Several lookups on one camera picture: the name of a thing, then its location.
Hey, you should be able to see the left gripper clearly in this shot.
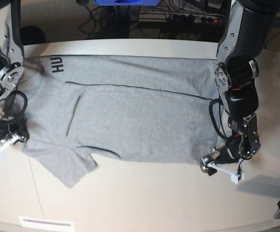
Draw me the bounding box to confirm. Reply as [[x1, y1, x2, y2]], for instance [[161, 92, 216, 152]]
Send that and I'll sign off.
[[200, 141, 241, 176]]

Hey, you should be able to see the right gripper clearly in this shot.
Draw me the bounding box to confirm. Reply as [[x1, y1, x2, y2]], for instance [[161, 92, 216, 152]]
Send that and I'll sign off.
[[0, 116, 29, 143]]

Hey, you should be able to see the grey T-shirt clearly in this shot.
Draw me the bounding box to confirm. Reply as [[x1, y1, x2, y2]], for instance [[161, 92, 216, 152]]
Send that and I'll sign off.
[[19, 56, 218, 188]]

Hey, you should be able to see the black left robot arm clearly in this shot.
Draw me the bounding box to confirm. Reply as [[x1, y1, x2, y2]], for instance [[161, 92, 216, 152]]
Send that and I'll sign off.
[[200, 0, 280, 175]]

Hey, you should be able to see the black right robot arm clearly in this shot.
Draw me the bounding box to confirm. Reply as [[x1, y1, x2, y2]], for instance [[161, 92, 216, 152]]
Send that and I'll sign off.
[[0, 0, 29, 145]]

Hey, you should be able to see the blue plastic part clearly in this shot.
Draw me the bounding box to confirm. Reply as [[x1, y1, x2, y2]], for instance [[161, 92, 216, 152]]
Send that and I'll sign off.
[[94, 0, 160, 6]]

